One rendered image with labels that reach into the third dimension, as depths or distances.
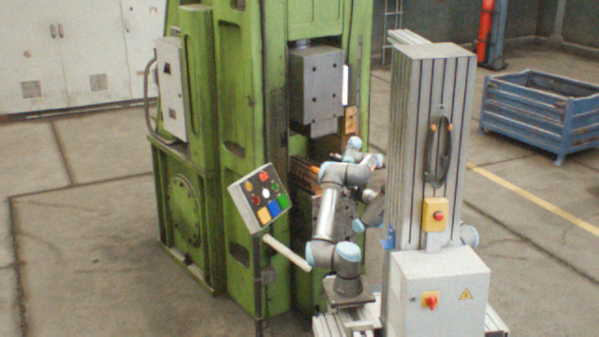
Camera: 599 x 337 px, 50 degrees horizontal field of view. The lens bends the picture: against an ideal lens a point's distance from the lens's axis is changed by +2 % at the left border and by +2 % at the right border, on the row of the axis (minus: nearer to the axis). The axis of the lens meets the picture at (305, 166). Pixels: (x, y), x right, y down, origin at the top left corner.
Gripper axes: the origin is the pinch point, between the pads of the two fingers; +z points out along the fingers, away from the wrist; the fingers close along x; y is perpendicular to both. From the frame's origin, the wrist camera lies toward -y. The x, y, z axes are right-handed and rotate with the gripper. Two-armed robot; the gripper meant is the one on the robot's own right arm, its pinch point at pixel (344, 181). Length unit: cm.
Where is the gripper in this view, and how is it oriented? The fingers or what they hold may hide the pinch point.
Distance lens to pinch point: 378.7
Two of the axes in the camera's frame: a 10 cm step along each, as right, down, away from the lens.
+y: 0.2, 9.3, 3.7
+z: -5.9, -2.9, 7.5
